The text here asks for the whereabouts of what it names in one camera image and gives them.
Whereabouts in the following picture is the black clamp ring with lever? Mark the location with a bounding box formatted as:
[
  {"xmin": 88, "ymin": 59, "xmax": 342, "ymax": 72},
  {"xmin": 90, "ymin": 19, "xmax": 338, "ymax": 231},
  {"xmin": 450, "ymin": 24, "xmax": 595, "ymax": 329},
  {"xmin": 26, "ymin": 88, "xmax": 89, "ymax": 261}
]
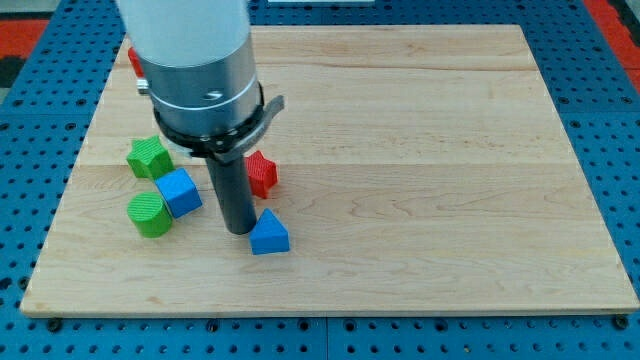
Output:
[{"xmin": 152, "ymin": 82, "xmax": 286, "ymax": 165}]

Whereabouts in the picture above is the blue cube block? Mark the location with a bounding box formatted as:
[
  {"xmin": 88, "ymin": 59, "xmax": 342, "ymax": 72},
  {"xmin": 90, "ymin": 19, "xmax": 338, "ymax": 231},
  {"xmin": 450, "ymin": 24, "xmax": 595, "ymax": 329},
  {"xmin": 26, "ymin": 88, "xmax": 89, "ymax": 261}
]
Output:
[{"xmin": 155, "ymin": 168, "xmax": 202, "ymax": 218}]

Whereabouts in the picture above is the blue triangle block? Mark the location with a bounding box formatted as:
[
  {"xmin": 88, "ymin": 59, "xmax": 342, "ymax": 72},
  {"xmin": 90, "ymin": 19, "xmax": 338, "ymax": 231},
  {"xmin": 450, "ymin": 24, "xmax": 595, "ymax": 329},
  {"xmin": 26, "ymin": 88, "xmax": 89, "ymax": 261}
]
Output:
[{"xmin": 249, "ymin": 208, "xmax": 290, "ymax": 255}]

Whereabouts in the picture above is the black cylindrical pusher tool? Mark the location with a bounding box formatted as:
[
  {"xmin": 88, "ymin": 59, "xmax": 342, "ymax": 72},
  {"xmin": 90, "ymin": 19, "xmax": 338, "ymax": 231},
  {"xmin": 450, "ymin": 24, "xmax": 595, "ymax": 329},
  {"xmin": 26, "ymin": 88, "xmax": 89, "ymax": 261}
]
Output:
[{"xmin": 206, "ymin": 157, "xmax": 257, "ymax": 235}]

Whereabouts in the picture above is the wooden board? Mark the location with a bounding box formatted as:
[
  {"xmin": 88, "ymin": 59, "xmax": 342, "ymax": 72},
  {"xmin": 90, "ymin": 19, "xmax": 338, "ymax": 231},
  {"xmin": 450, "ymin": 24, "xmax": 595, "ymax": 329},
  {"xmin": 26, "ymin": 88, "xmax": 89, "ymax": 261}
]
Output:
[{"xmin": 21, "ymin": 25, "xmax": 639, "ymax": 318}]

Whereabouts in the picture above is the green cylinder block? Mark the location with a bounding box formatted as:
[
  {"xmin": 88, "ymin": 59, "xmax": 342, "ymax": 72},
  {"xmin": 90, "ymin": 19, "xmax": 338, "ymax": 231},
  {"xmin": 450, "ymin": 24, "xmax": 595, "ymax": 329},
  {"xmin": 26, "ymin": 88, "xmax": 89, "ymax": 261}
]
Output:
[{"xmin": 127, "ymin": 192, "xmax": 172, "ymax": 238}]

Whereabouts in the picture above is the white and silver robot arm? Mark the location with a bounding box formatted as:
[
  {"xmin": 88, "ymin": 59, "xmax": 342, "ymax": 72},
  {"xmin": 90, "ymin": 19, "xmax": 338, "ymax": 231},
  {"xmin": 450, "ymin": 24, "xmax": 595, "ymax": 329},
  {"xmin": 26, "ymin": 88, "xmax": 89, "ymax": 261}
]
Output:
[{"xmin": 116, "ymin": 0, "xmax": 261, "ymax": 137}]

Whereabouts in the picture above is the green star block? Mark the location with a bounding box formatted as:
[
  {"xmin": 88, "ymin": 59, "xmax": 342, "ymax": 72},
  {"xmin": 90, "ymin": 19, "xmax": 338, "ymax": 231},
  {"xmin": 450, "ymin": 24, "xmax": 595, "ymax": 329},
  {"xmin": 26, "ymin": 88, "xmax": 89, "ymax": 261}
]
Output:
[{"xmin": 126, "ymin": 135, "xmax": 175, "ymax": 180}]

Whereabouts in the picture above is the red block behind arm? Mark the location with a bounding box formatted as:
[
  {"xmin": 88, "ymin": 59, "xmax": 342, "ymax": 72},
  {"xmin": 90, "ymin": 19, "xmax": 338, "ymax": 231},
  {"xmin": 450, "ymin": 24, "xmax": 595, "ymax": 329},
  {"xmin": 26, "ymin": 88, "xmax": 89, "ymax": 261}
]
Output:
[{"xmin": 127, "ymin": 47, "xmax": 144, "ymax": 78}]

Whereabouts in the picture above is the red star block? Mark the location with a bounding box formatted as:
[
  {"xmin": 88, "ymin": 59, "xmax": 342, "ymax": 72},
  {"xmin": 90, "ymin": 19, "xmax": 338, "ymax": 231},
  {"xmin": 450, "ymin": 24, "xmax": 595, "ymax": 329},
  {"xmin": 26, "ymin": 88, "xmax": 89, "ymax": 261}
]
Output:
[{"xmin": 245, "ymin": 150, "xmax": 279, "ymax": 199}]

